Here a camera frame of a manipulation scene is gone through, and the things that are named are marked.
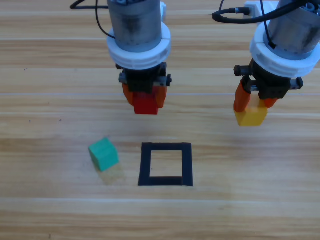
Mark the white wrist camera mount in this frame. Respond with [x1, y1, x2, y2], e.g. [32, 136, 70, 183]
[106, 1, 172, 71]
[243, 1, 320, 79]

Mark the black tape square outline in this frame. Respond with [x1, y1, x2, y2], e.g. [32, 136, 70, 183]
[137, 142, 194, 188]

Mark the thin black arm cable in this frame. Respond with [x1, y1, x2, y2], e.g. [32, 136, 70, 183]
[259, 0, 276, 50]
[69, 0, 117, 40]

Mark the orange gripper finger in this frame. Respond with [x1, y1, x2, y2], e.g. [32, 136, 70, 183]
[233, 79, 253, 113]
[151, 86, 167, 110]
[263, 97, 279, 109]
[121, 83, 137, 109]

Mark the green wooden block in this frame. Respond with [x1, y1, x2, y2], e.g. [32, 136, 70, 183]
[87, 136, 120, 173]

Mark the red wooden block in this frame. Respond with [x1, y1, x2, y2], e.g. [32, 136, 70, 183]
[133, 91, 160, 116]

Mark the yellow wooden block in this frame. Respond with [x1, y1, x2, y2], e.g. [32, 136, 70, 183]
[234, 93, 268, 127]

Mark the thick black camera cable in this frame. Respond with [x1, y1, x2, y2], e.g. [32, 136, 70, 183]
[211, 0, 308, 25]

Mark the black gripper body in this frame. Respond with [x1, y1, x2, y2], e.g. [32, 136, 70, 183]
[115, 62, 173, 95]
[233, 58, 305, 101]

